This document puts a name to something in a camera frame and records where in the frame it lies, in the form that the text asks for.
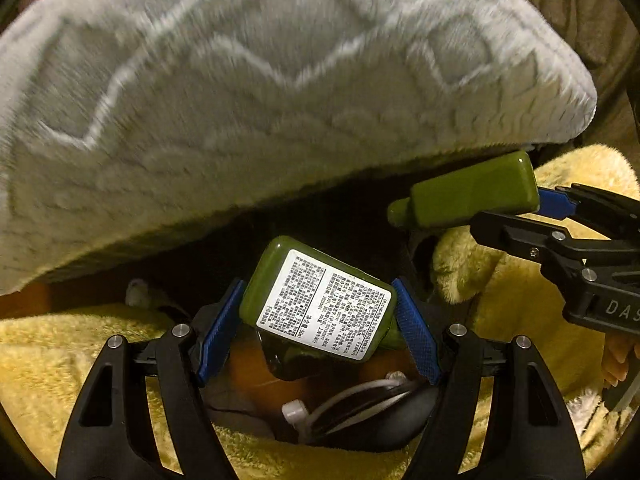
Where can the green bottle with white label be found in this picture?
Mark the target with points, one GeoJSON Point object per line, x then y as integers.
{"type": "Point", "coordinates": [320, 305]}

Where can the plain green bottle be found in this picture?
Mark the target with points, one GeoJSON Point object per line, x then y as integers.
{"type": "Point", "coordinates": [470, 192]}

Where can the grey fluffy blanket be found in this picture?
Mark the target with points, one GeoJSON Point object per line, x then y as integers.
{"type": "Point", "coordinates": [250, 110]}

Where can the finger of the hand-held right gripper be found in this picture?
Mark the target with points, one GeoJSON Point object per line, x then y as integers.
{"type": "Point", "coordinates": [510, 232]}
{"type": "Point", "coordinates": [555, 202]}

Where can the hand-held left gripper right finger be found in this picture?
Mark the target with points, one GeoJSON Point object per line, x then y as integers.
{"type": "Point", "coordinates": [415, 332]}

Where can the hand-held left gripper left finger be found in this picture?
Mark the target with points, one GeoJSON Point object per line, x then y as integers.
{"type": "Point", "coordinates": [220, 330]}

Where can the yellow fluffy blanket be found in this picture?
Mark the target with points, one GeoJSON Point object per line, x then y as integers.
{"type": "Point", "coordinates": [510, 285]}

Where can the person's right hand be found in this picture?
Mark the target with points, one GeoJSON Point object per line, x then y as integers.
{"type": "Point", "coordinates": [616, 357]}

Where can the black round pouch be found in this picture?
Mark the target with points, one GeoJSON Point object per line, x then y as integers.
{"type": "Point", "coordinates": [370, 417]}

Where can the brown curtain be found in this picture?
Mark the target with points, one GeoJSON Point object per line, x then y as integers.
{"type": "Point", "coordinates": [590, 20]}

